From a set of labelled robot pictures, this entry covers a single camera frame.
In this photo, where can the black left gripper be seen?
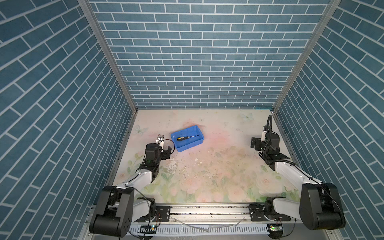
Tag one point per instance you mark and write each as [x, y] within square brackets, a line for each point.
[166, 153]

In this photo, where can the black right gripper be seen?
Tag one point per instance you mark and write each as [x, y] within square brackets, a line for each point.
[257, 143]

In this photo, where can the yellow black screwdriver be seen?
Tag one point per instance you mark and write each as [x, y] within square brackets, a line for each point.
[179, 139]

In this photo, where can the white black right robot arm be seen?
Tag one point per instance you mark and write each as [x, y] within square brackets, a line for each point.
[320, 205]

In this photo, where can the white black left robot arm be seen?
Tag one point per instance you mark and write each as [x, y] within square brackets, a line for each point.
[121, 205]

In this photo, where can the blue plastic bin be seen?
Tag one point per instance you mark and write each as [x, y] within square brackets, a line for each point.
[190, 143]

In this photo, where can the left green circuit board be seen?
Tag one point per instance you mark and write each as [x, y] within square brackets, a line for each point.
[147, 232]

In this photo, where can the green circuit board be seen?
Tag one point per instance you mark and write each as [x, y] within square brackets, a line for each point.
[275, 231]
[147, 232]

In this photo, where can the right green circuit board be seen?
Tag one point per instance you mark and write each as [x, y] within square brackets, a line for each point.
[275, 231]

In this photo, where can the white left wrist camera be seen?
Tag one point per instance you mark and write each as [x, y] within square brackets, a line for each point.
[160, 140]

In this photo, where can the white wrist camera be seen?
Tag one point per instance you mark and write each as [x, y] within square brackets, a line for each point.
[264, 137]
[160, 140]

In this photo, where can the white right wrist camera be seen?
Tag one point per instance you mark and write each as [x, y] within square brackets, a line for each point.
[264, 137]

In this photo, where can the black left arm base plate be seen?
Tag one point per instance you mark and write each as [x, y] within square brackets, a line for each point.
[161, 214]

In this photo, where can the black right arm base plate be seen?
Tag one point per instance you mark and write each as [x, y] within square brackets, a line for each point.
[261, 213]

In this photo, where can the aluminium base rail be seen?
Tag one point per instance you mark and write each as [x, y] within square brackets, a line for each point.
[225, 222]

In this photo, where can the aluminium right corner post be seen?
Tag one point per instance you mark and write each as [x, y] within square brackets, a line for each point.
[318, 30]

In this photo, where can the aluminium corner post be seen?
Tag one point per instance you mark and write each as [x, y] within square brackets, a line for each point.
[93, 22]
[318, 30]

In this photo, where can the aluminium left corner post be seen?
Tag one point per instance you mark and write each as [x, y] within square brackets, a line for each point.
[93, 22]

